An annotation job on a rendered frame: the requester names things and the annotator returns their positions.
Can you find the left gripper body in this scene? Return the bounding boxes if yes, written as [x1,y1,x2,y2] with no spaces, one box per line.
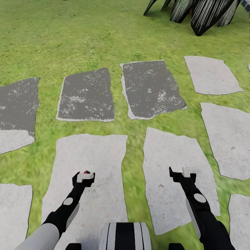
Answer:
[72,178,92,192]

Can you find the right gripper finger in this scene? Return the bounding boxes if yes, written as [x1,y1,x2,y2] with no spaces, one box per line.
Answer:
[169,167,176,177]

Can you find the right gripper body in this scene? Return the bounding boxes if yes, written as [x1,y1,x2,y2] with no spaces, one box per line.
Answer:
[173,173,196,188]

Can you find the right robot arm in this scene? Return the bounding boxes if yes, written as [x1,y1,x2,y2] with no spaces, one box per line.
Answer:
[169,167,236,250]

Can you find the robot trunk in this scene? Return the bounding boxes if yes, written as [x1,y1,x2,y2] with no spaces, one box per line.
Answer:
[98,222,151,250]

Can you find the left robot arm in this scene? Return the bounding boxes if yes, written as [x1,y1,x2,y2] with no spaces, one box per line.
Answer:
[13,172,95,250]

